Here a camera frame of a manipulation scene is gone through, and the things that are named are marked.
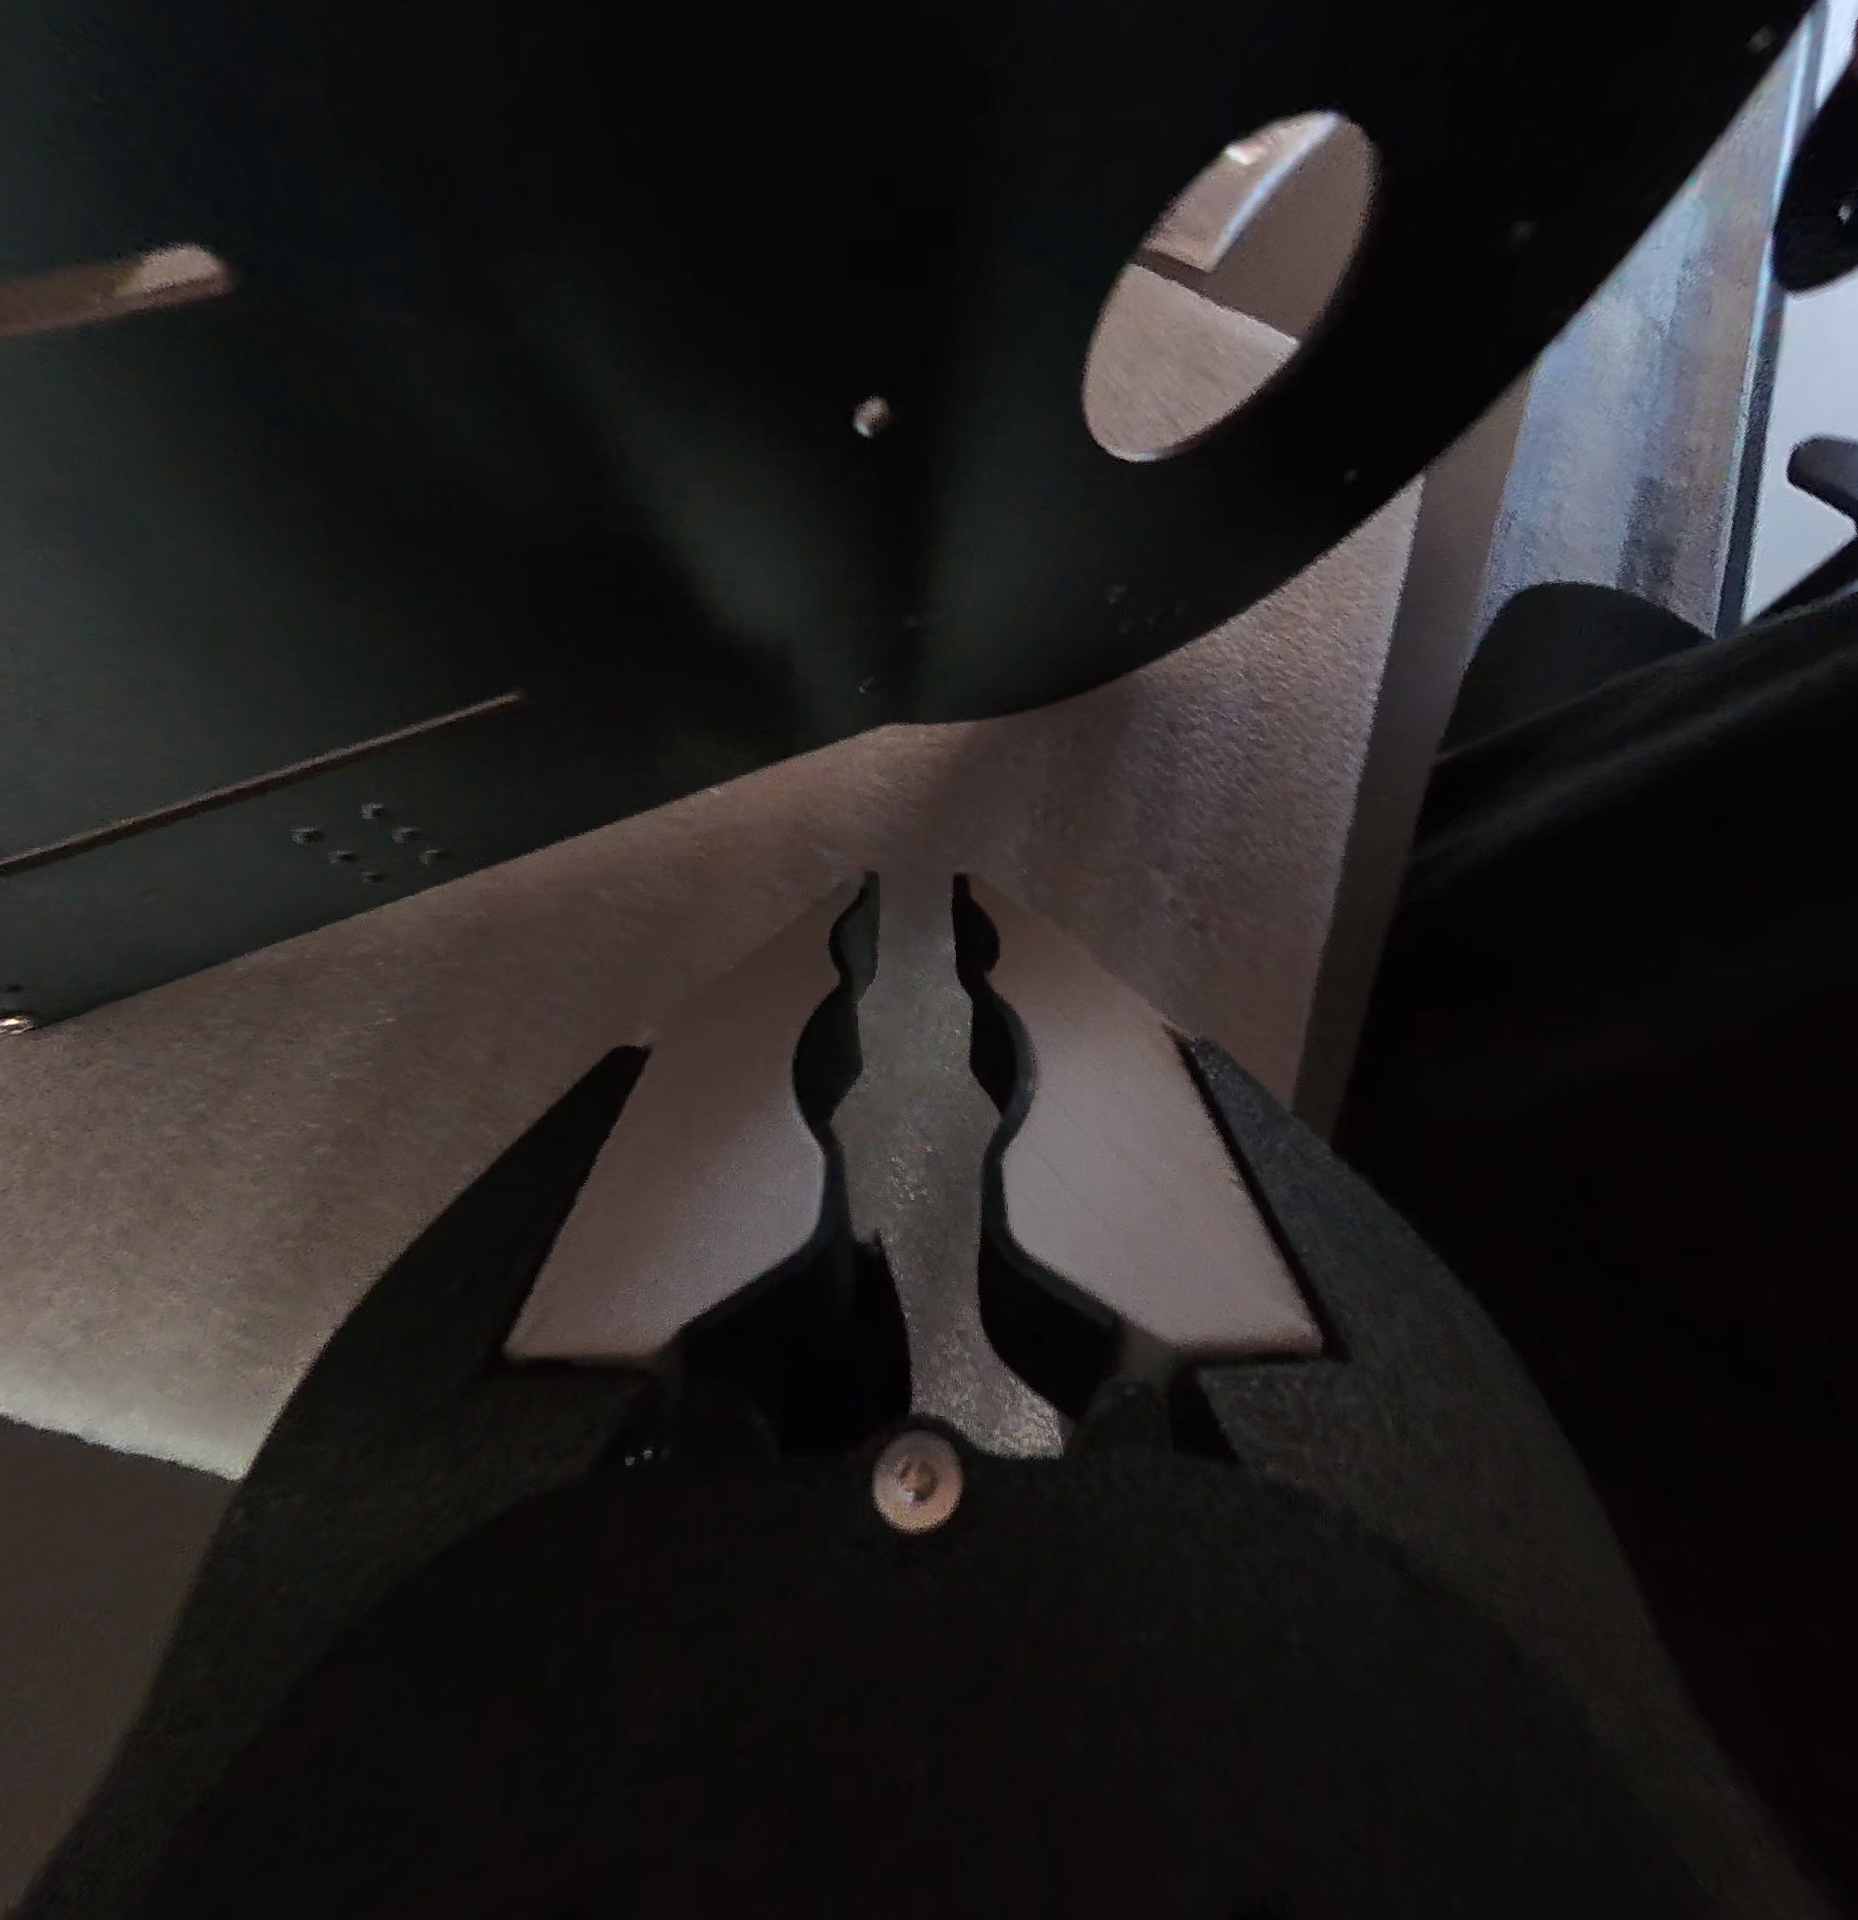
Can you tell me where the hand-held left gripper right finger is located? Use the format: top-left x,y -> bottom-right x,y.
952,874 -> 1320,1377

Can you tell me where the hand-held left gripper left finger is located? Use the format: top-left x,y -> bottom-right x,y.
503,870 -> 883,1362

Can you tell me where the black metal plate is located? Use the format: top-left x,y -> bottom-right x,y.
0,0 -> 1818,1040

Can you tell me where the white foam sheet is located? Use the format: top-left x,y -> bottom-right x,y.
0,480 -> 1428,1479

